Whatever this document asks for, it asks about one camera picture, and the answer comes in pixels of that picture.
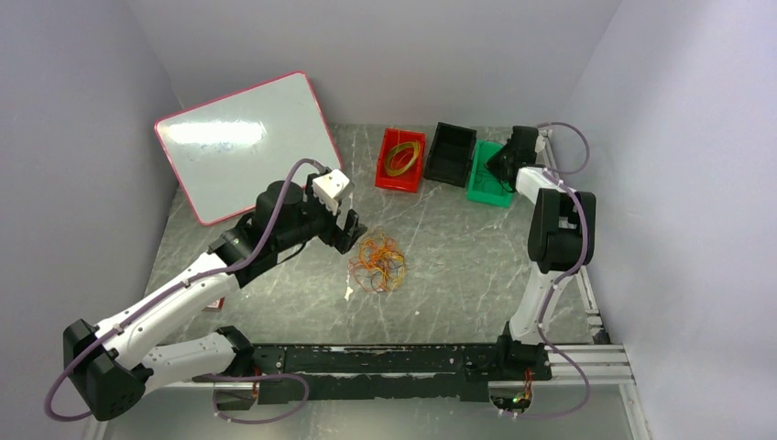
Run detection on green plastic bin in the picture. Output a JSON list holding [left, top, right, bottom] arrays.
[[466, 140, 513, 208]]

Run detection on yellow green coiled cable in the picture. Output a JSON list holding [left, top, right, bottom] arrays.
[[386, 140, 422, 178]]

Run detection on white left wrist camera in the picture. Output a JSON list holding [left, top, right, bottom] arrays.
[[312, 170, 355, 215]]

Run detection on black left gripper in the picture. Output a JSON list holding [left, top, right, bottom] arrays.
[[274, 173, 367, 253]]

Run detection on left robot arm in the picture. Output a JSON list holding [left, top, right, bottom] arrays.
[[62, 170, 367, 421]]

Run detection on small red white box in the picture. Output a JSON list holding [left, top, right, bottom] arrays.
[[203, 298, 224, 312]]

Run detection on pink framed whiteboard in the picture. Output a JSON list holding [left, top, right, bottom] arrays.
[[154, 71, 343, 226]]

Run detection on black plastic bin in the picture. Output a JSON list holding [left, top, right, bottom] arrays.
[[422, 122, 476, 188]]

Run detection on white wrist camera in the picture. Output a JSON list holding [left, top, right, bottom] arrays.
[[312, 170, 355, 215], [534, 129, 553, 154]]

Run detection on red plastic bin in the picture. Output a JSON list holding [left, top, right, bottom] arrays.
[[374, 128, 426, 193]]

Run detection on orange yellow tangled cables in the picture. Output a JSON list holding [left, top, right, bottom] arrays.
[[348, 229, 407, 295]]

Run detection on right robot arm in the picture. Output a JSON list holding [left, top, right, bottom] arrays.
[[487, 123, 596, 380]]

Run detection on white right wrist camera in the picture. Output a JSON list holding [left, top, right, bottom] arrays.
[[534, 129, 553, 154]]

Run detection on aluminium rail frame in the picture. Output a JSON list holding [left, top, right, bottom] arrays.
[[82, 133, 653, 440]]

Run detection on purple cable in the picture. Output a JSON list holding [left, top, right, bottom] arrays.
[[473, 151, 517, 197]]

